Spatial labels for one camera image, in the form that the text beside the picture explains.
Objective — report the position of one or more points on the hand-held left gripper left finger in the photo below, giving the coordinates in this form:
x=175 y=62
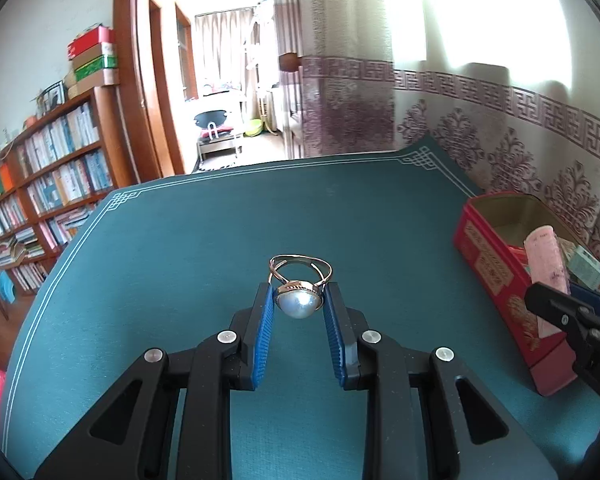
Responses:
x=260 y=340

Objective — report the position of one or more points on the small white carton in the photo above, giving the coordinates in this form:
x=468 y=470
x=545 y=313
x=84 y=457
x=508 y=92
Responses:
x=587 y=265

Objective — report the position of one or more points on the wooden bookshelf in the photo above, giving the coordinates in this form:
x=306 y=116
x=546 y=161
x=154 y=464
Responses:
x=110 y=135

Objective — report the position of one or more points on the red tin box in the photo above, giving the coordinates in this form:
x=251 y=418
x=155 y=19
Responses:
x=495 y=280

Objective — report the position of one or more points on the metal cart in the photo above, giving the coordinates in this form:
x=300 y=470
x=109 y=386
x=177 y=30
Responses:
x=220 y=147

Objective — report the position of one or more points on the green plastic basin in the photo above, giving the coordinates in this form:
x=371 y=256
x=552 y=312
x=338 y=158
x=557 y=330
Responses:
x=252 y=127

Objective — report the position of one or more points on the black wok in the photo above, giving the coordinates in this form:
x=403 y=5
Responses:
x=210 y=119

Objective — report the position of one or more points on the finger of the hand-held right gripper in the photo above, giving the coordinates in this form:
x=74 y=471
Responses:
x=587 y=299
x=555 y=310

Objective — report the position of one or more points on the round wooden door knob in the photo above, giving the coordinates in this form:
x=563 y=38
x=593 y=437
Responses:
x=289 y=61

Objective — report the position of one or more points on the beige window curtain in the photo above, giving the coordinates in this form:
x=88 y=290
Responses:
x=225 y=45

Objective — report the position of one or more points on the photo frame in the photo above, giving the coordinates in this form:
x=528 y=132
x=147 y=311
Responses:
x=51 y=97

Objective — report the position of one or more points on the wooden door frame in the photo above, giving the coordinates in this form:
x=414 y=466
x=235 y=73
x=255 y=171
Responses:
x=140 y=85

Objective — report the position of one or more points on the patterned white purple curtain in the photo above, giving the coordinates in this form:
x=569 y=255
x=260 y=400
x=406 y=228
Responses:
x=480 y=135

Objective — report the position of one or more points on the rows of books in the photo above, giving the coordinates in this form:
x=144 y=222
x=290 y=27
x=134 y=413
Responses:
x=55 y=170

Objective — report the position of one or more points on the teal cloth desktop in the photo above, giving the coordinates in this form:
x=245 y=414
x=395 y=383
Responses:
x=180 y=260

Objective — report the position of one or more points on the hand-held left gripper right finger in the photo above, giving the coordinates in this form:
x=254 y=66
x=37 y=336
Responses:
x=335 y=340

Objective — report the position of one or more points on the stack of cardboard boxes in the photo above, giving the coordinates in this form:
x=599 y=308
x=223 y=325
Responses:
x=92 y=60

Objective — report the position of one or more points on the pink packet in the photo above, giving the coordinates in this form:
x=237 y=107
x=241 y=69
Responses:
x=545 y=260

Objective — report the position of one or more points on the brown wooden door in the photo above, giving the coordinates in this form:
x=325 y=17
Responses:
x=287 y=110

